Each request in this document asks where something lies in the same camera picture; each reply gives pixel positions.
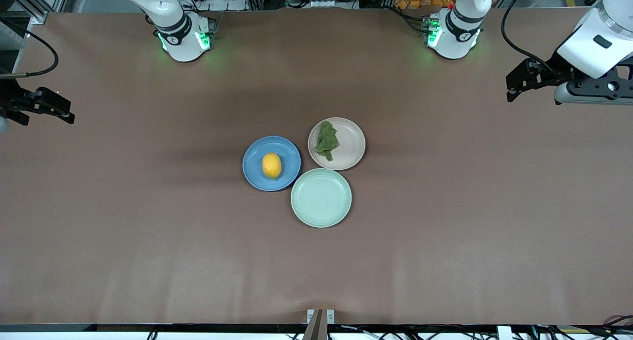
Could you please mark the pale green plate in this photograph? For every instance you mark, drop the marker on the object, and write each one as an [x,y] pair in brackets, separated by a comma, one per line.
[321,198]

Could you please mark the green lettuce leaf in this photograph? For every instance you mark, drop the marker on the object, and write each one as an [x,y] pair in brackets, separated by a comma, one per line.
[326,139]

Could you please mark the grey vertical pole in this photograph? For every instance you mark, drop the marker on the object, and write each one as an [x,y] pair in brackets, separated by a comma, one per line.
[316,330]

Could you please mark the white bracket block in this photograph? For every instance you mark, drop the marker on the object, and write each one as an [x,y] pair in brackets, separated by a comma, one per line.
[504,333]

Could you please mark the small silver metal bracket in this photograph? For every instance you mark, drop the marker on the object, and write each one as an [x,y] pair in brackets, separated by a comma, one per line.
[330,316]

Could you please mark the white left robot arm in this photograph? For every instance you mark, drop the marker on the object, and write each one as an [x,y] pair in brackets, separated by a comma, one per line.
[457,38]

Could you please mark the table cover sheet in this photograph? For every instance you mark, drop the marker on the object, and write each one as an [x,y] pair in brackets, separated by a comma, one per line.
[445,280]

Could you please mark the yellow lemon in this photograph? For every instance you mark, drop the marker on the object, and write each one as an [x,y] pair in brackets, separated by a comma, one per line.
[271,166]

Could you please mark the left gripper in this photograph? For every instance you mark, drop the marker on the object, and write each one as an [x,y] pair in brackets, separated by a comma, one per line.
[560,70]

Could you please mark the blue plate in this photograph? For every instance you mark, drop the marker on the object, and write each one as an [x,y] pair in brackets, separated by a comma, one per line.
[289,157]

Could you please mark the aluminium frame profile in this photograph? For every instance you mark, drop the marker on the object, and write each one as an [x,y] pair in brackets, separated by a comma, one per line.
[39,17]

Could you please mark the beige plate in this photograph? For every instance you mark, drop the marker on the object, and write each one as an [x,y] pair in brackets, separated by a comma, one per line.
[351,144]

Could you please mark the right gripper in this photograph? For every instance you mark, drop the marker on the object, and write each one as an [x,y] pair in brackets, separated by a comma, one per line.
[11,98]

